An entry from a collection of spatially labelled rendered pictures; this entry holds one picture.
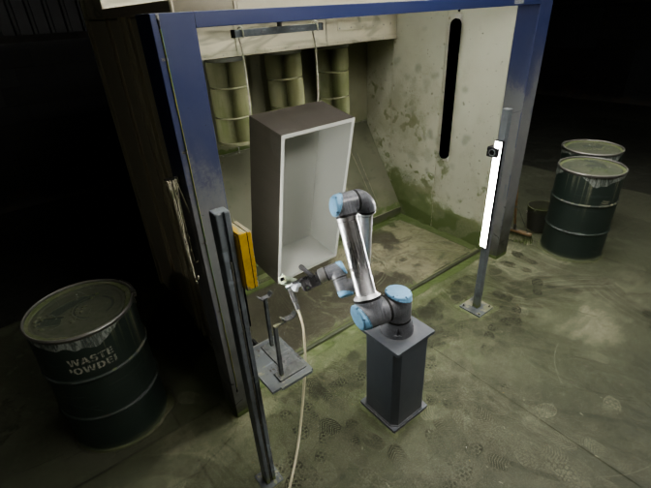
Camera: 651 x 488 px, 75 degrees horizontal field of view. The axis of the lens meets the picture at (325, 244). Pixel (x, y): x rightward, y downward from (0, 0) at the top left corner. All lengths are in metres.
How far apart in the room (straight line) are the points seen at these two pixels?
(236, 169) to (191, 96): 2.29
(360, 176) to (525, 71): 1.97
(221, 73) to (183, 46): 1.79
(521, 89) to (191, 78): 2.79
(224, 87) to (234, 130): 0.35
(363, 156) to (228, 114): 1.84
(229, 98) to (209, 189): 1.78
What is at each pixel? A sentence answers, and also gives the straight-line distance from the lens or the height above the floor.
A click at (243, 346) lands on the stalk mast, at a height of 1.01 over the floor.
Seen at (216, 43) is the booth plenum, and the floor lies 2.08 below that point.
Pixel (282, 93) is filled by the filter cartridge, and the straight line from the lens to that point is 4.05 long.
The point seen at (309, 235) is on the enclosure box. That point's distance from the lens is 3.72.
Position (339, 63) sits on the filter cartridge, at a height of 1.81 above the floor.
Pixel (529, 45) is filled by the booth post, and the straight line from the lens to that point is 3.96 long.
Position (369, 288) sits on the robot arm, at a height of 0.98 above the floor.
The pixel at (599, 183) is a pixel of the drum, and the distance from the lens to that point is 4.45.
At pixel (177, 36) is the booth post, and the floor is 2.20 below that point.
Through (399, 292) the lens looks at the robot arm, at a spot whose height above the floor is 0.91.
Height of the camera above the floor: 2.27
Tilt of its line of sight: 29 degrees down
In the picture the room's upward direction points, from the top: 3 degrees counter-clockwise
